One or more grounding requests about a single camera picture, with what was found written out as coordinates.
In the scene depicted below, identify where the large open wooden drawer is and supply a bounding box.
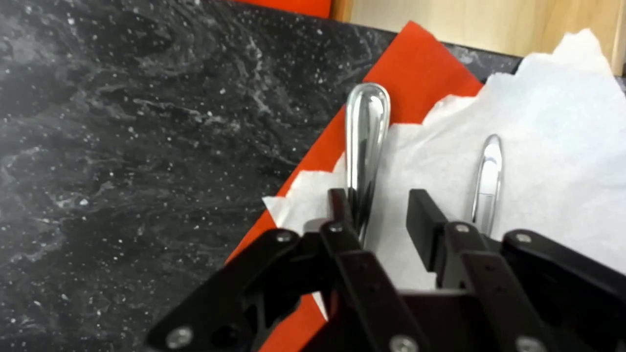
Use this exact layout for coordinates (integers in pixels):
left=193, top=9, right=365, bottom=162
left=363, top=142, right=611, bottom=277
left=330, top=0, right=626, bottom=78

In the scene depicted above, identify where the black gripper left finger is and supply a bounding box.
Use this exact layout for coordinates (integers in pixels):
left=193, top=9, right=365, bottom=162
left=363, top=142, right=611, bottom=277
left=144, top=187, right=433, bottom=352

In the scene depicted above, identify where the red drawer liner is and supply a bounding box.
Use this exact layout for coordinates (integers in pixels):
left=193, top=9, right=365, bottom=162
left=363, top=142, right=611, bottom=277
left=232, top=0, right=334, bottom=21

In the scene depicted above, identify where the white paper napkin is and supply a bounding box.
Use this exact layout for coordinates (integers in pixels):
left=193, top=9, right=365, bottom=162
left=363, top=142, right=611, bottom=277
left=259, top=25, right=626, bottom=316

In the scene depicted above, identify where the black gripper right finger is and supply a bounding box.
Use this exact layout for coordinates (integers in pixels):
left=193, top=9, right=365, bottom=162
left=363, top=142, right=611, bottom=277
left=404, top=187, right=626, bottom=352

